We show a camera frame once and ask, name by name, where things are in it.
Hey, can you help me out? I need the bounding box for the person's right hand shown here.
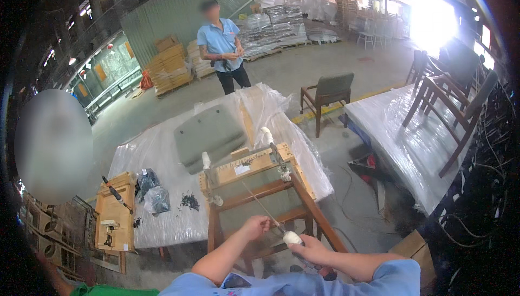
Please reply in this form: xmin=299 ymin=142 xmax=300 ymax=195
xmin=288 ymin=234 xmax=335 ymax=268

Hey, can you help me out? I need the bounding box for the person's left hand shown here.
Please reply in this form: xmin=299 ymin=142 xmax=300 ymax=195
xmin=240 ymin=215 xmax=271 ymax=241

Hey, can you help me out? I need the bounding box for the person's body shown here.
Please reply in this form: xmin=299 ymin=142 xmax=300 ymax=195
xmin=158 ymin=259 xmax=421 ymax=296

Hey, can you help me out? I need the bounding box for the light wooden clamping jig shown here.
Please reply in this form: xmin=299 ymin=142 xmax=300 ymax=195
xmin=198 ymin=142 xmax=317 ymax=208

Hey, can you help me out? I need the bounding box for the pile of black screws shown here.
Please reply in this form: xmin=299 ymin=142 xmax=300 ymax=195
xmin=180 ymin=193 xmax=200 ymax=212

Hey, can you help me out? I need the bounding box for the grey upholstered seat panel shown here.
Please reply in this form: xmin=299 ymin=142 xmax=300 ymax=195
xmin=174 ymin=105 xmax=247 ymax=175

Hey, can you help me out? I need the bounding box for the plastic bag of black screws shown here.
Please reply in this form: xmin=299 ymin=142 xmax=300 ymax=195
xmin=143 ymin=186 xmax=171 ymax=215
xmin=136 ymin=168 xmax=161 ymax=203

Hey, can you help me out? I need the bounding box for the brown cardboard box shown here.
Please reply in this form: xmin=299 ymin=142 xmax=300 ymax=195
xmin=388 ymin=229 xmax=438 ymax=289

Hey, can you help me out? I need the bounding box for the plastic covered work table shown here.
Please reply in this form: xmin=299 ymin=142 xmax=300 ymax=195
xmin=108 ymin=83 xmax=335 ymax=249

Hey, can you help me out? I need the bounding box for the plastic covered long table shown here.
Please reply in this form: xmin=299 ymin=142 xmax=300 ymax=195
xmin=344 ymin=84 xmax=485 ymax=216

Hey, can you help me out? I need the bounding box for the small light wooden jig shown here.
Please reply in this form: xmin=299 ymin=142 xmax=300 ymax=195
xmin=94 ymin=171 xmax=137 ymax=253

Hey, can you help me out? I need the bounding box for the black screwdriver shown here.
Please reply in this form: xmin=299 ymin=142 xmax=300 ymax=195
xmin=101 ymin=175 xmax=134 ymax=215

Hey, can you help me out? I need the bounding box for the wooden chair with grey seat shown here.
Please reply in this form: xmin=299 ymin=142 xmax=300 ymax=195
xmin=299 ymin=72 xmax=355 ymax=138

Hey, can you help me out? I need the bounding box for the stack of light wooden boards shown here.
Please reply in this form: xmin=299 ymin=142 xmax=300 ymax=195
xmin=145 ymin=34 xmax=216 ymax=98

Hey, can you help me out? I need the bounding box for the stack of wrapped pallets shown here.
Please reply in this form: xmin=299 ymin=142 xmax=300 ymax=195
xmin=237 ymin=4 xmax=341 ymax=62

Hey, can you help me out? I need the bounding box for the brown wooden chair with backrest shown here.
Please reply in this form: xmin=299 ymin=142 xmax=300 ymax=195
xmin=402 ymin=70 xmax=499 ymax=179

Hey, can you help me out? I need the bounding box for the row of white chairs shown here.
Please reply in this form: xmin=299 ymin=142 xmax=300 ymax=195
xmin=356 ymin=17 xmax=408 ymax=50

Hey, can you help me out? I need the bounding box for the heap of white wrapped goods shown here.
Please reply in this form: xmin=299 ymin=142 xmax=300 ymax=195
xmin=253 ymin=0 xmax=339 ymax=22

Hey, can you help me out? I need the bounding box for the group of dark wooden chairs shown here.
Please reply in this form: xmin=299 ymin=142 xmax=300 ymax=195
xmin=405 ymin=38 xmax=481 ymax=102

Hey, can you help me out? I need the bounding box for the brown wooden chair frame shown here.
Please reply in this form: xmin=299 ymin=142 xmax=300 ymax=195
xmin=207 ymin=173 xmax=349 ymax=277

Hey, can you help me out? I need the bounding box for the toggle clamp with white handle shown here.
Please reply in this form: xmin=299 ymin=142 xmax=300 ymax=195
xmin=260 ymin=126 xmax=293 ymax=183
xmin=201 ymin=151 xmax=224 ymax=207

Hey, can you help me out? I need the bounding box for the tangle of black cables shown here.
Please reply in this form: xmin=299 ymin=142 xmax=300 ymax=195
xmin=424 ymin=81 xmax=517 ymax=258

